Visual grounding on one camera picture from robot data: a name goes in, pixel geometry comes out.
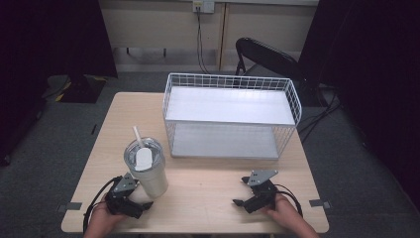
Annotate black floor cables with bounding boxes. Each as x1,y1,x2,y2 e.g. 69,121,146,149
296,83,346,144

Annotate black folding chair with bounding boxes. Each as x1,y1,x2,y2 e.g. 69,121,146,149
234,37,320,100

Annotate person's left hand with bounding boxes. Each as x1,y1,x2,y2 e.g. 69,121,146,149
86,194,129,234

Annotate dark stand base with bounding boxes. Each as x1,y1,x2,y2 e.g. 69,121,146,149
42,73,108,104

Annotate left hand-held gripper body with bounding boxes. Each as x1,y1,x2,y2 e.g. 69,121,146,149
104,172,145,220

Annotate person's right hand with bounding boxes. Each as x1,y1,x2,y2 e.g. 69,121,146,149
262,192,301,227

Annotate black wall cable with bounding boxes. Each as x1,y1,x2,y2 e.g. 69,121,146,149
196,6,211,75

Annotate grey tape strip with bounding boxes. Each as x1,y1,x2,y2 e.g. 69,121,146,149
56,201,83,213
308,198,332,209

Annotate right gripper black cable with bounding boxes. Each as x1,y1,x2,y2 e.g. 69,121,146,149
272,182,304,218

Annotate white tumbler cup with straw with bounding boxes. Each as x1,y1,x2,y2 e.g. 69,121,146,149
123,125,169,200

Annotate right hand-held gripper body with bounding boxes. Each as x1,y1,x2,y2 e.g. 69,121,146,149
243,170,279,214

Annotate white wall outlet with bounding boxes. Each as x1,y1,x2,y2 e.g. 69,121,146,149
192,0,216,15

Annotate white wire rack shelf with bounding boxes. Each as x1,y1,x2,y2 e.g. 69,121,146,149
161,72,303,162

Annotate black curtain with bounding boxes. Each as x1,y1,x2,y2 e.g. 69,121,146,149
298,0,420,212
0,0,119,167

